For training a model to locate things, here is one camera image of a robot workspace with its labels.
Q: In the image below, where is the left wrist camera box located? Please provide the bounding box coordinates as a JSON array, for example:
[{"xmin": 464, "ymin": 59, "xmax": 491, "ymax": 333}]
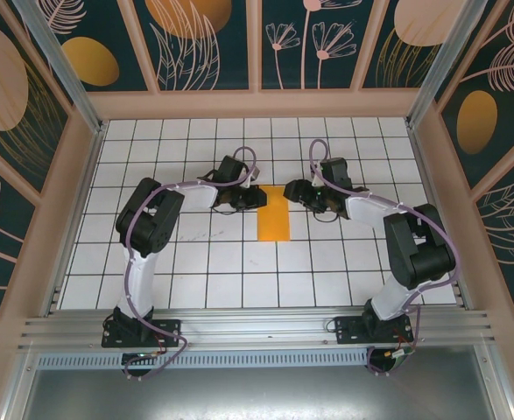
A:
[{"xmin": 244, "ymin": 165, "xmax": 262, "ymax": 190}]

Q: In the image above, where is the aluminium corner post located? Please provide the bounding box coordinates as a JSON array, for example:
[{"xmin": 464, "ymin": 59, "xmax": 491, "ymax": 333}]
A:
[
  {"xmin": 407, "ymin": 0, "xmax": 503, "ymax": 128},
  {"xmin": 13, "ymin": 0, "xmax": 109, "ymax": 135}
]

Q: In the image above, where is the slotted grey cable duct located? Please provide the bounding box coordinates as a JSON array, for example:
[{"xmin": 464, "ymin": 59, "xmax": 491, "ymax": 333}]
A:
[{"xmin": 35, "ymin": 353, "xmax": 371, "ymax": 369}]

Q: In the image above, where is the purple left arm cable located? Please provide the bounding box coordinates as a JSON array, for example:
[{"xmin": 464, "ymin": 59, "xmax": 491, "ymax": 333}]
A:
[{"xmin": 122, "ymin": 146, "xmax": 258, "ymax": 381}]

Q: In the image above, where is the aluminium mounting rail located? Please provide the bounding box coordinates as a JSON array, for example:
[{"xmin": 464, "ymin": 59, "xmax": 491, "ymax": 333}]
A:
[{"xmin": 18, "ymin": 308, "xmax": 498, "ymax": 352}]

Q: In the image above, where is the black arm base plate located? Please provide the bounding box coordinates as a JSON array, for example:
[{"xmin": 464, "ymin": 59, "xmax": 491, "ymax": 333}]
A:
[
  {"xmin": 334, "ymin": 315, "xmax": 414, "ymax": 345},
  {"xmin": 102, "ymin": 318, "xmax": 183, "ymax": 349}
]

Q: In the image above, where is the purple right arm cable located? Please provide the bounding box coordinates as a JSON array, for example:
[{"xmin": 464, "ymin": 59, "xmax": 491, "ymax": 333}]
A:
[{"xmin": 308, "ymin": 139, "xmax": 462, "ymax": 378}]

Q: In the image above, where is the orange cloth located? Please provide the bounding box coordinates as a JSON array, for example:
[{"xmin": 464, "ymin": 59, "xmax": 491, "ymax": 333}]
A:
[{"xmin": 256, "ymin": 185, "xmax": 292, "ymax": 242}]

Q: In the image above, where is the grey metal sheet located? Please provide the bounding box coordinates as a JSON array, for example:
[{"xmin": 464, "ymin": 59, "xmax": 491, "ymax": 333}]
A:
[{"xmin": 19, "ymin": 366, "xmax": 501, "ymax": 420}]

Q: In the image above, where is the small green circuit board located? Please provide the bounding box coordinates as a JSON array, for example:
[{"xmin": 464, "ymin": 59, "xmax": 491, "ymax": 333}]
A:
[{"xmin": 387, "ymin": 347, "xmax": 416, "ymax": 364}]

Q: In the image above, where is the aluminium side rail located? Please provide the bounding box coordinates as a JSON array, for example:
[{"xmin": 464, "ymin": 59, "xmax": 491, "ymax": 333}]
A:
[
  {"xmin": 407, "ymin": 122, "xmax": 475, "ymax": 312},
  {"xmin": 41, "ymin": 122, "xmax": 109, "ymax": 319}
]

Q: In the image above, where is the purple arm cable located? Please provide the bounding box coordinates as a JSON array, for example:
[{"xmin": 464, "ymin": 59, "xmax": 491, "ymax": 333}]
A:
[
  {"xmin": 122, "ymin": 146, "xmax": 258, "ymax": 381},
  {"xmin": 308, "ymin": 139, "xmax": 462, "ymax": 378}
]

